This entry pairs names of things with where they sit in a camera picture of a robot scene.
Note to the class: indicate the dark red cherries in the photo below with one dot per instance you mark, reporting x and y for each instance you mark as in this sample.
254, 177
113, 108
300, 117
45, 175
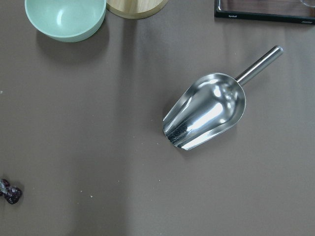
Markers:
10, 192

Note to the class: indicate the steel ice scoop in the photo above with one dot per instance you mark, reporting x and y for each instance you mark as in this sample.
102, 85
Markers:
211, 105

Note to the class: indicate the mint green bowl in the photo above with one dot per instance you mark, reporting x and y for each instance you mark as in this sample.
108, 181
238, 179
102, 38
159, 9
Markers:
66, 20

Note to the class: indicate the black mirrored tray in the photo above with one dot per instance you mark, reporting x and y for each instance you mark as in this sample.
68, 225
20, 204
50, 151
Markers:
289, 11

